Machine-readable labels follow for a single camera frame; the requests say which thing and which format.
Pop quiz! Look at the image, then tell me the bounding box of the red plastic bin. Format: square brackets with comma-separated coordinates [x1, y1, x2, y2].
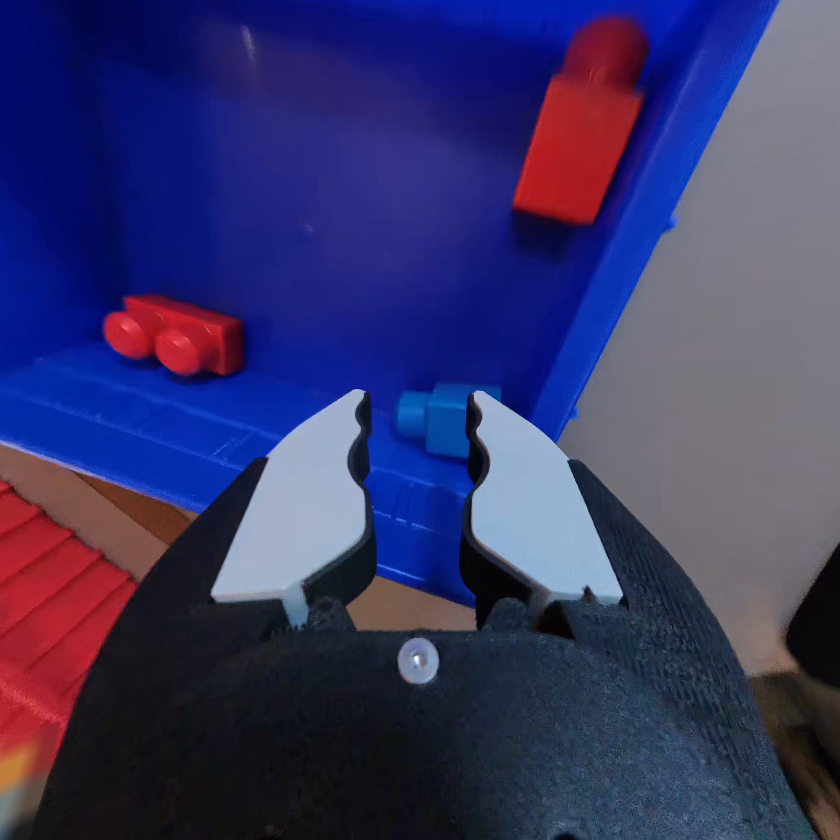
[0, 478, 140, 731]

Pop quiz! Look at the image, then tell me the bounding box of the black armrest pad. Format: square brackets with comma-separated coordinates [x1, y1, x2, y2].
[784, 541, 840, 674]

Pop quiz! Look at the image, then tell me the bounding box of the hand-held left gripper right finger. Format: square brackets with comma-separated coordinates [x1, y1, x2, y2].
[459, 390, 624, 627]

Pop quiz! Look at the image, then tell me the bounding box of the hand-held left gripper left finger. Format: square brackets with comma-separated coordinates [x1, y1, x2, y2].
[210, 389, 377, 627]

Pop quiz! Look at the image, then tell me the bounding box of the red two-stud mega block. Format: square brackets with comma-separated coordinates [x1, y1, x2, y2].
[101, 293, 245, 379]

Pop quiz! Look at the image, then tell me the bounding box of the blue plastic bin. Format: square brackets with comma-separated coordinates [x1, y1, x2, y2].
[0, 0, 782, 609]

